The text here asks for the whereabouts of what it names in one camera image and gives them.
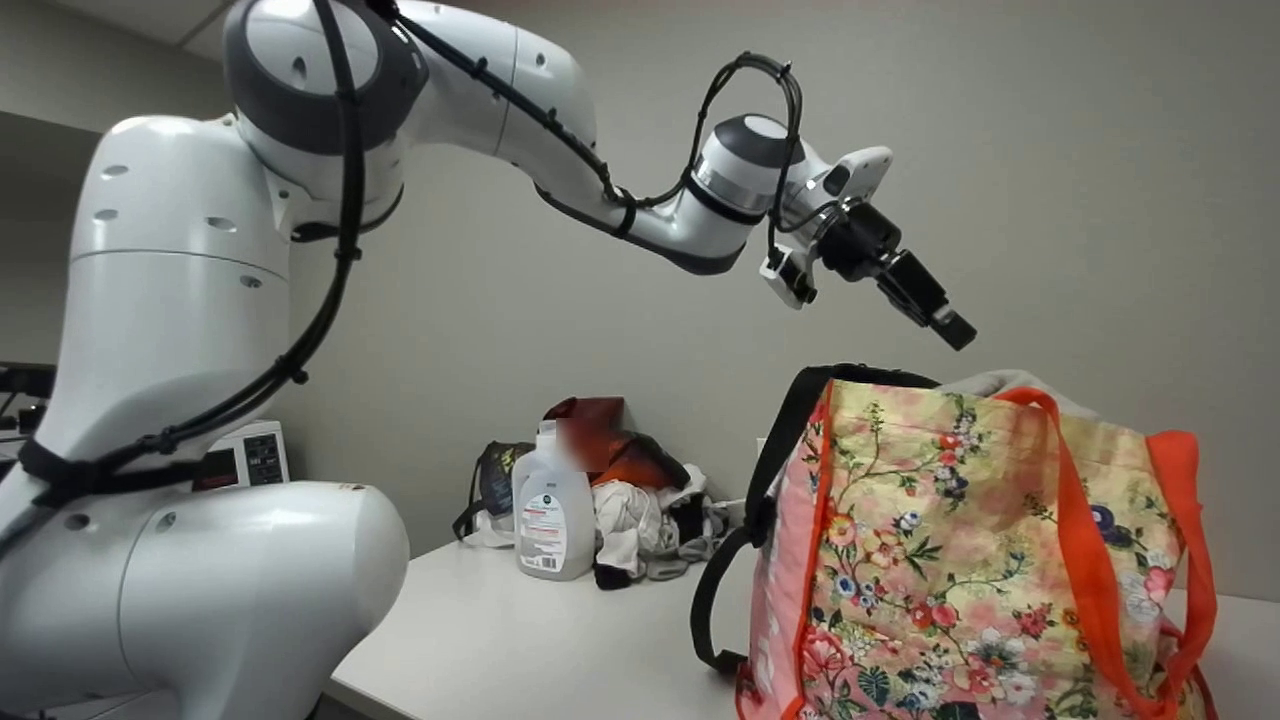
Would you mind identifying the red brown bag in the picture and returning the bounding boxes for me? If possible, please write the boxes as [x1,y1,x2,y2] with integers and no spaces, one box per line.
[543,396,692,492]

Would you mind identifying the small dark printed bag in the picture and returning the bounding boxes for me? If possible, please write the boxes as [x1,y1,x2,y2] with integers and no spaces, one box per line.
[452,440,537,549]

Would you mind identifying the grey cloth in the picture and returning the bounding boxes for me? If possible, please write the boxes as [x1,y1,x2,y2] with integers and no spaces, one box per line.
[934,369,1103,419]

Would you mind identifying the heap of clothes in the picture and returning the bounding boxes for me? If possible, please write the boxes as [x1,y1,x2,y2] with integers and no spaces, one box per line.
[590,463,748,591]

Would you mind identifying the white detergent bottle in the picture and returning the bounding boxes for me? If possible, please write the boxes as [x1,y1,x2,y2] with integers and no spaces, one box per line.
[512,420,598,583]

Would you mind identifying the white device with display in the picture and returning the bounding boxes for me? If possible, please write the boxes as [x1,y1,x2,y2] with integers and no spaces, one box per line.
[192,420,292,493]

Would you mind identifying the black device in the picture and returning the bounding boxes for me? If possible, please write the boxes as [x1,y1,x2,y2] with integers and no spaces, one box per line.
[0,361,58,436]

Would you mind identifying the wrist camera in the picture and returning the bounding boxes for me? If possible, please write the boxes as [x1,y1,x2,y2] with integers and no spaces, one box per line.
[759,244,818,310]

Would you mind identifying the floral shopping bag orange handles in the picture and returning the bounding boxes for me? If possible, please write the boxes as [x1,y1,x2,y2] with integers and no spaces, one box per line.
[735,378,1220,720]

